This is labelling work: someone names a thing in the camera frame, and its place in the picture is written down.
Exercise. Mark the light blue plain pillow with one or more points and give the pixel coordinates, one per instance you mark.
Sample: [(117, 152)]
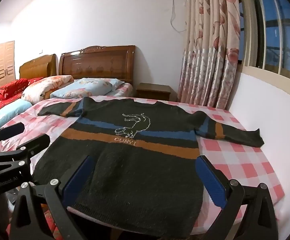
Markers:
[(13, 109)]

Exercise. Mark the window with cream bars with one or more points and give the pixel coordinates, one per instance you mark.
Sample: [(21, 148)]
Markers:
[(265, 34)]

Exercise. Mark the light wooden headboard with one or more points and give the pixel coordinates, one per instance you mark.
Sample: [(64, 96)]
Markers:
[(43, 66)]

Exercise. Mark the cream floral pillow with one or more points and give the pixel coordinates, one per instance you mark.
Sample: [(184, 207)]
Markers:
[(42, 89)]

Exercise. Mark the light blue floral pillow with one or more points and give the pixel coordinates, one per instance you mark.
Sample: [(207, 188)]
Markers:
[(87, 87)]

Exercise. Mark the pink floral curtain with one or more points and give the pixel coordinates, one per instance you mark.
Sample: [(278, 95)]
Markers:
[(211, 51)]

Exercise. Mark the dark striped knit sweater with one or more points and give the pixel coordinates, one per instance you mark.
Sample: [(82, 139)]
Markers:
[(144, 178)]

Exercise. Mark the brown wooden nightstand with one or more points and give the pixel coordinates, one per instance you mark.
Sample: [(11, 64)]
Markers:
[(153, 91)]

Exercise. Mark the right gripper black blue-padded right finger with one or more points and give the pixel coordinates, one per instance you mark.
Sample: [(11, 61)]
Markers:
[(259, 220)]

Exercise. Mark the dark wooden headboard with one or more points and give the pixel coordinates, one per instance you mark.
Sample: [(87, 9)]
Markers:
[(116, 62)]

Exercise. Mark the red folded quilt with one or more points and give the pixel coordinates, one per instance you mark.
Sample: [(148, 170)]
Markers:
[(13, 89)]

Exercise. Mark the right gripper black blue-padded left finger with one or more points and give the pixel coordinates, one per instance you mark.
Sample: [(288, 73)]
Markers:
[(29, 222)]

